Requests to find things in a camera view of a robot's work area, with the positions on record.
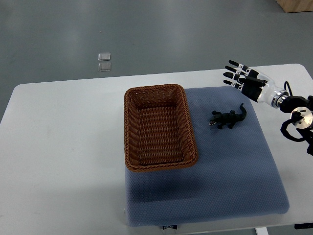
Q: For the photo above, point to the dark toy crocodile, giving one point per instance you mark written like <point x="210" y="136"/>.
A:
<point x="229" y="119"/>

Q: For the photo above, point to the upper metal floor plate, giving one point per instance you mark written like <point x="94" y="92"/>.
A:
<point x="104" y="56"/>

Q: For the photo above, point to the lower metal floor plate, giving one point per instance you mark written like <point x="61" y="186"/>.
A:
<point x="104" y="66"/>

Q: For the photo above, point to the metal floor plate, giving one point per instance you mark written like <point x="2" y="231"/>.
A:
<point x="104" y="56"/>
<point x="104" y="66"/>

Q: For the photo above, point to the wooden box corner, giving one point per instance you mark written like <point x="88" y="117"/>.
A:
<point x="295" y="6"/>

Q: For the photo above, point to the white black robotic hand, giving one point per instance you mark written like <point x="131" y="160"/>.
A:
<point x="254" y="84"/>

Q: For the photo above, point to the brown wicker basket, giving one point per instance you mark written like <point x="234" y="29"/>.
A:
<point x="158" y="131"/>

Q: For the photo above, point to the blue grey foam mat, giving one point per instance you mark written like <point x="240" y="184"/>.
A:
<point x="234" y="176"/>

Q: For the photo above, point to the black table control panel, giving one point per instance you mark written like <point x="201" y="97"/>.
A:
<point x="303" y="226"/>

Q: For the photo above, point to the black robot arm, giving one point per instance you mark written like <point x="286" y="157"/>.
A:
<point x="301" y="110"/>

